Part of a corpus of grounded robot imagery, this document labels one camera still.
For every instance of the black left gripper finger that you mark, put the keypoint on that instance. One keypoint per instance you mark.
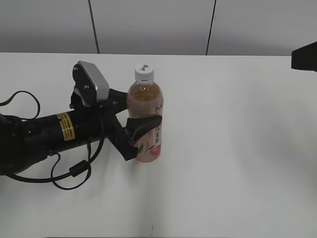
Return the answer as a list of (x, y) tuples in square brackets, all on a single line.
[(137, 128), (117, 102)]

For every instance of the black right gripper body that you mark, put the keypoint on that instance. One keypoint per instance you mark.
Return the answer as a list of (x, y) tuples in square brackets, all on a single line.
[(305, 58)]

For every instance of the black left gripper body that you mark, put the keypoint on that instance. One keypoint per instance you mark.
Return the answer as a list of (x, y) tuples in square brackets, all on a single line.
[(94, 123)]

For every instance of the pink peach tea bottle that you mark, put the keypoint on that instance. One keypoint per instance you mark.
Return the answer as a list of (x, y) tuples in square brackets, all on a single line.
[(145, 99)]

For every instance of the white bottle cap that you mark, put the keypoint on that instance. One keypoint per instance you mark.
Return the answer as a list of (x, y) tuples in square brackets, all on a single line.
[(144, 71)]

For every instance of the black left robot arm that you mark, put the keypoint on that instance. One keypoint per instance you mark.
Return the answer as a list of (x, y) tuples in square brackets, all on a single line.
[(25, 142)]

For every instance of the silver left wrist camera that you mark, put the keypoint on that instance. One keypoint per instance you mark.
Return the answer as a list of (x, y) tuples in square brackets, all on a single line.
[(90, 85)]

